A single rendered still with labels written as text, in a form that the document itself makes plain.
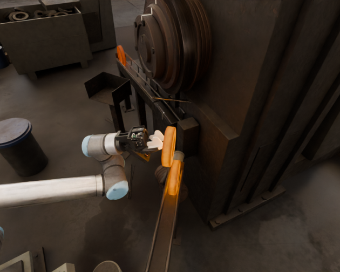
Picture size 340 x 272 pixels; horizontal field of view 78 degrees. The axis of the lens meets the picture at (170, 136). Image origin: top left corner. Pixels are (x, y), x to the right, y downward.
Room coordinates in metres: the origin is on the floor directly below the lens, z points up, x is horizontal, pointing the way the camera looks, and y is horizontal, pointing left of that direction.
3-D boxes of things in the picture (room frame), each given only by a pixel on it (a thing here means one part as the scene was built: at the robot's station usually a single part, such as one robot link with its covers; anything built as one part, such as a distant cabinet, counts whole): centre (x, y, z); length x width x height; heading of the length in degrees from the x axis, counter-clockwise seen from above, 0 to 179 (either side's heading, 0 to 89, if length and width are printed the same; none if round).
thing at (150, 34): (0.99, 0.10, 1.11); 0.28 x 0.06 x 0.28; 25
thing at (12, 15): (3.22, 1.81, 0.39); 1.03 x 0.83 x 0.79; 119
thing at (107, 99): (1.39, 0.46, 0.36); 0.26 x 0.20 x 0.72; 60
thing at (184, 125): (0.83, -0.10, 0.68); 0.11 x 0.08 x 0.24; 115
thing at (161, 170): (0.68, -0.01, 0.27); 0.22 x 0.13 x 0.53; 25
